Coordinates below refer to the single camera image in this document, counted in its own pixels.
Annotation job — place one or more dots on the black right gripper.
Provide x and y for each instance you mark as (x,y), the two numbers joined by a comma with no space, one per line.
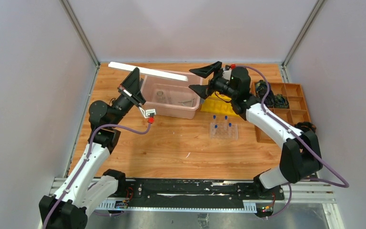
(203,90)

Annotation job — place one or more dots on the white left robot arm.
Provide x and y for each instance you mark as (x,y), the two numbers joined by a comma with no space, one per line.
(77,198)

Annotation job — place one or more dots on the black rolled belt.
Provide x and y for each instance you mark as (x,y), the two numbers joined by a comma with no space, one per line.
(306,126)

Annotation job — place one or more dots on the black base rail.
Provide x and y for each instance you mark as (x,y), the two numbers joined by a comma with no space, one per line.
(191,195)

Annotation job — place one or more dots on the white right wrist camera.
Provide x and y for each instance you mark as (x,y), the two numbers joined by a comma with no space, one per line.
(227,70)

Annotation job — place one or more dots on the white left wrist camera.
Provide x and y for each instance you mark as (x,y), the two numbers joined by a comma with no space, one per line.
(147,113)

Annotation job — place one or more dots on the wooden compartment organizer tray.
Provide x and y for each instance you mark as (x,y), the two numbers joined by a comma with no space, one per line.
(297,110)

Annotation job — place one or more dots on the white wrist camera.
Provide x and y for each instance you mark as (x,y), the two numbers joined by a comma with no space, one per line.
(147,113)
(227,70)

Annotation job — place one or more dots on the yellow test tube rack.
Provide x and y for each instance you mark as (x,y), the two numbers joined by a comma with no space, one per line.
(218,104)

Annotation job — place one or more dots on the small clear glass beaker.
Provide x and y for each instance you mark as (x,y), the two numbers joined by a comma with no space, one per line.
(160,97)

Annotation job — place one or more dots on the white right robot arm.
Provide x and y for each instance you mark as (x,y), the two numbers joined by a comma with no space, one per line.
(300,156)

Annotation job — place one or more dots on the pink plastic bin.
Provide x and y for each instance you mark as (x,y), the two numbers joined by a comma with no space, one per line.
(174,91)

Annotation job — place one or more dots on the white clay pipe triangle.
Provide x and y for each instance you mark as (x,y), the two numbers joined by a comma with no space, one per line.
(188,103)

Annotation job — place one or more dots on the green floral rolled tie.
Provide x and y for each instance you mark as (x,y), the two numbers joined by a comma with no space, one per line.
(280,102)

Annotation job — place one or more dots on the blue floral rolled tie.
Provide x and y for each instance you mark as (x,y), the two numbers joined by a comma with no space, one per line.
(262,88)

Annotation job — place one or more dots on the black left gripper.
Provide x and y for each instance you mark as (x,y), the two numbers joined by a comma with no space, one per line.
(130,95)

